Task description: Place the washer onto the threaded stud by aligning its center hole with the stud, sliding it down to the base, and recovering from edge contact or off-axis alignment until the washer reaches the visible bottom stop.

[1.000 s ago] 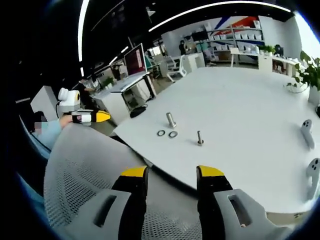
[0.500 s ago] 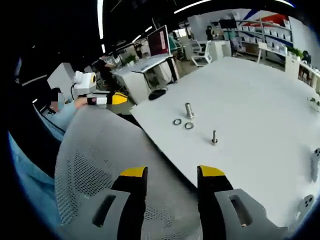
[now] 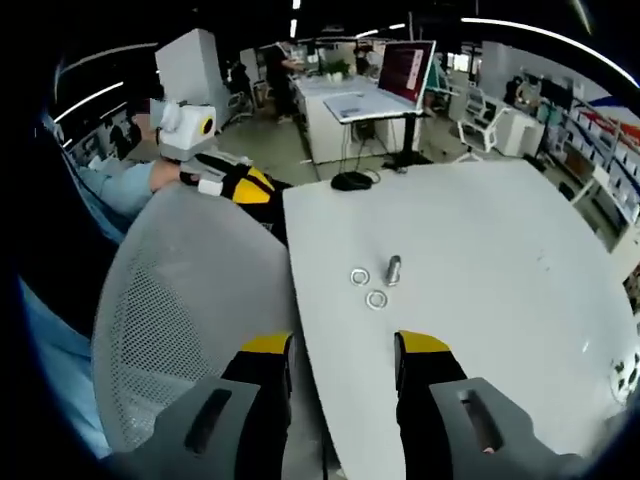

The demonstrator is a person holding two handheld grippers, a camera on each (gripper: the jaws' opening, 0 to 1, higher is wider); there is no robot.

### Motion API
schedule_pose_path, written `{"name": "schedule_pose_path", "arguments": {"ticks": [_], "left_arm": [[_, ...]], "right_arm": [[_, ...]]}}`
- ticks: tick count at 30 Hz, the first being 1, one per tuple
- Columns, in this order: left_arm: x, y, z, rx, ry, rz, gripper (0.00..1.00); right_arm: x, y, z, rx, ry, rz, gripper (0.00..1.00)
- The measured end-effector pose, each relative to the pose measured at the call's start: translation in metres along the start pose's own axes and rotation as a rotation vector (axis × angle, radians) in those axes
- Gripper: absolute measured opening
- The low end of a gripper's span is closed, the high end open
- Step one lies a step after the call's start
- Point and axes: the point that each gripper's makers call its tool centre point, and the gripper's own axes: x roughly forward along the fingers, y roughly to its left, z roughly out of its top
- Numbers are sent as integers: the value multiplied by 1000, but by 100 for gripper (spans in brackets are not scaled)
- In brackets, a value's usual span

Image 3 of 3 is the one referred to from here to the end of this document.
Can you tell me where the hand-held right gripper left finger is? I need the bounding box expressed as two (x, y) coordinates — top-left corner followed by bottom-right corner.
(112, 331), (297, 480)

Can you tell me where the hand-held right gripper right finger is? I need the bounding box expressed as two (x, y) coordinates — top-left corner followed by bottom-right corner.
(393, 329), (591, 480)

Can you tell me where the metal threaded stud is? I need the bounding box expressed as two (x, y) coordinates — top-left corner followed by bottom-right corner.
(383, 254), (404, 288)

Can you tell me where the person's left hand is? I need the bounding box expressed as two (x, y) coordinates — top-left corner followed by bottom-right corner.
(148, 159), (184, 194)

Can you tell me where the tall white cabinet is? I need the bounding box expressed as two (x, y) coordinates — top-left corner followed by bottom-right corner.
(154, 28), (222, 129)

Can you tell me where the white office desk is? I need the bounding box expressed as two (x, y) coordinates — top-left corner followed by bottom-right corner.
(293, 77), (399, 165)

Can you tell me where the grey mesh office chair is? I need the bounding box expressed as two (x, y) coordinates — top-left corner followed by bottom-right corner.
(91, 183), (331, 480)

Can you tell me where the black computer mouse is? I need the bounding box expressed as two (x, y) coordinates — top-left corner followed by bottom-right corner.
(330, 171), (374, 192)

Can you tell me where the small potted plant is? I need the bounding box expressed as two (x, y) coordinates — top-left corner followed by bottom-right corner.
(322, 59), (352, 84)

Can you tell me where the person's dark clothing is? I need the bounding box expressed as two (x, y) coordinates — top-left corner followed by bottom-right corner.
(22, 124), (132, 346)

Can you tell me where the white laptop with red screen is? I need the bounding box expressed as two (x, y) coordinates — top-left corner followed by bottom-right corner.
(323, 40), (437, 123)

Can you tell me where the white office chair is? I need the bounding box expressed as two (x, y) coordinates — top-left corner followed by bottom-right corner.
(455, 87), (507, 162)

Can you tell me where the shelf of white boxes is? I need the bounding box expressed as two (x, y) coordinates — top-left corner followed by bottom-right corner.
(547, 84), (640, 229)

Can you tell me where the long ceiling light strip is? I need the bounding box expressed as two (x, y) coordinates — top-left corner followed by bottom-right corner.
(459, 17), (640, 87)

